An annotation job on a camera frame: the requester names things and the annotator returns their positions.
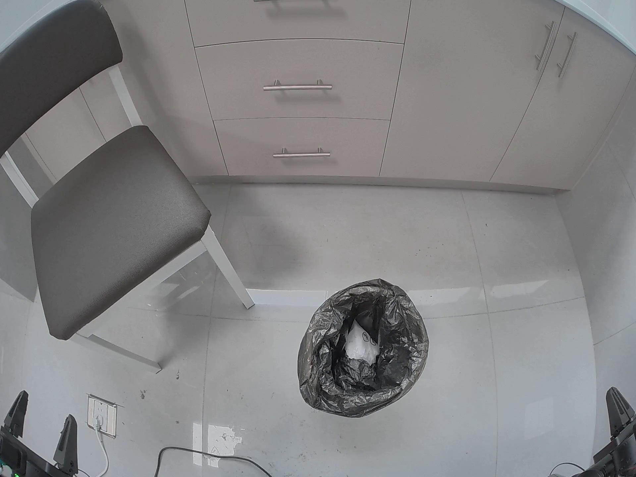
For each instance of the black plastic bag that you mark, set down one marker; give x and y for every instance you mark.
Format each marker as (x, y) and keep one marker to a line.
(318, 365)

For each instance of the grey and white chair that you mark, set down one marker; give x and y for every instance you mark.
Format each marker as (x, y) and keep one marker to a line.
(114, 226)

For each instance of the beige drawer cabinet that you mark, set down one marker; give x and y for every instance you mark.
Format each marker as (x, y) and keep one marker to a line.
(447, 92)

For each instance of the white printed wrapper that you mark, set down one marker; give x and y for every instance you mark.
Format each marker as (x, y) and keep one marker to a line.
(360, 348)

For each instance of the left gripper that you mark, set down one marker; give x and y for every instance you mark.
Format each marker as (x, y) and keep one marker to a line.
(25, 457)

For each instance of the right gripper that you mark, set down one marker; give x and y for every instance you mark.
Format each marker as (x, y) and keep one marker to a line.
(621, 457)

